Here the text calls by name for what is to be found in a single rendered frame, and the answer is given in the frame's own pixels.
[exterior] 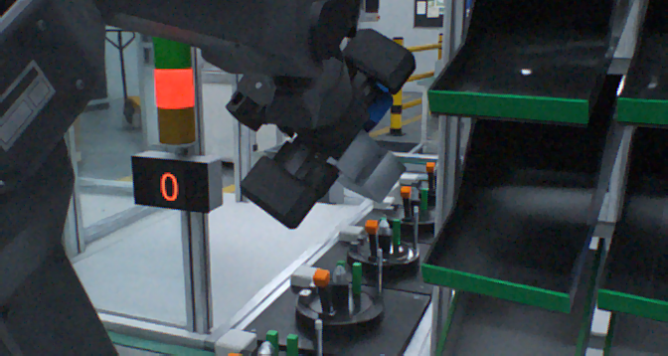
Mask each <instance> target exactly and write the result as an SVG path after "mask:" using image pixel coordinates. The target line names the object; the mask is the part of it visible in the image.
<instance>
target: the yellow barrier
mask: <svg viewBox="0 0 668 356"><path fill-rule="evenodd" d="M393 40H394V41H395V42H397V43H399V44H400V45H403V43H404V38H403V37H394V38H393ZM442 42H443V33H440V34H439V41H438V43H432V44H424V45H415V46H407V47H406V49H407V50H409V51H410V52H412V53H415V52H422V51H429V50H437V48H438V59H439V60H441V59H442ZM433 75H434V70H432V71H427V72H423V74H418V75H414V76H410V77H409V79H408V80H407V81H406V83H409V82H414V81H418V80H422V79H426V78H430V77H433ZM392 96H393V98H394V104H393V105H392V107H391V127H390V132H389V133H386V134H385V135H391V136H402V135H405V133H403V132H402V128H401V126H402V110H404V109H407V108H410V107H414V106H417V105H420V104H422V98H420V99H416V100H413V101H409V102H406V103H403V104H402V89H400V91H399V92H398V93H397V94H392Z"/></svg>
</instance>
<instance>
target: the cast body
mask: <svg viewBox="0 0 668 356"><path fill-rule="evenodd" d="M324 166H326V167H327V168H329V169H330V170H332V171H333V172H336V173H337V174H339V175H340V177H339V178H338V180H337V181H338V182H339V183H340V184H341V185H343V186H344V187H345V188H346V189H348V190H350V191H352V192H355V193H357V194H359V195H362V196H364V197H367V198H369V199H371V200H373V201H376V203H378V204H382V203H383V201H384V199H385V198H386V196H388V195H389V194H390V192H391V191H392V190H393V188H394V187H395V185H396V184H397V183H398V181H399V180H400V178H401V177H402V175H403V173H404V172H405V171H406V169H407V167H406V166H405V165H404V164H403V163H402V162H401V161H400V160H399V159H398V158H397V157H396V156H395V155H394V154H393V153H392V152H391V151H389V150H385V148H382V147H380V145H379V144H378V143H377V142H376V141H375V140H374V139H373V138H372V137H371V136H370V135H369V134H368V133H367V132H366V131H365V130H364V129H362V130H361V131H359V132H358V134H357V135H356V136H355V138H354V139H353V140H352V142H351V143H350V144H349V146H348V147H347V148H346V151H345V152H344V153H343V155H342V156H341V157H340V159H339V160H338V161H337V160H335V159H333V158H331V157H329V158H328V159H327V161H326V162H325V163H324Z"/></svg>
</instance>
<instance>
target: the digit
mask: <svg viewBox="0 0 668 356"><path fill-rule="evenodd" d="M152 167H154V183H155V198H156V204H157V205H165V206H173V207H182V208H185V191H184V172H183V165H182V164H171V163H160V162H152Z"/></svg>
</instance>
